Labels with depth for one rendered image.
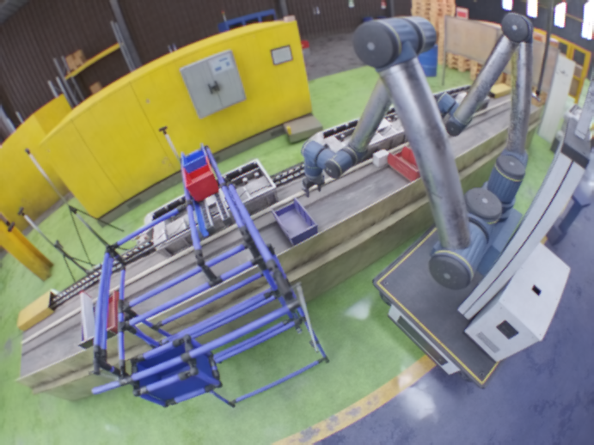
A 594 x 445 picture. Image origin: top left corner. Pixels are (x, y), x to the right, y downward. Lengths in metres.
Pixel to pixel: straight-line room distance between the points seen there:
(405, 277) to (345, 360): 0.80
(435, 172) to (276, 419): 1.95
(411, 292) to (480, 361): 0.74
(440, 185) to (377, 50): 0.46
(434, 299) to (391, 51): 1.66
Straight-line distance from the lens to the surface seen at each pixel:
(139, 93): 3.83
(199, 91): 3.63
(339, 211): 1.84
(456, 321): 1.98
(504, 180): 1.58
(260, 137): 4.32
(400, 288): 1.97
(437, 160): 0.85
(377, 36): 0.76
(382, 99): 1.13
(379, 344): 2.17
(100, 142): 4.10
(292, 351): 2.19
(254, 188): 1.93
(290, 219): 1.85
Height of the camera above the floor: 2.09
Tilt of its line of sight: 48 degrees down
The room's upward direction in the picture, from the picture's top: 15 degrees counter-clockwise
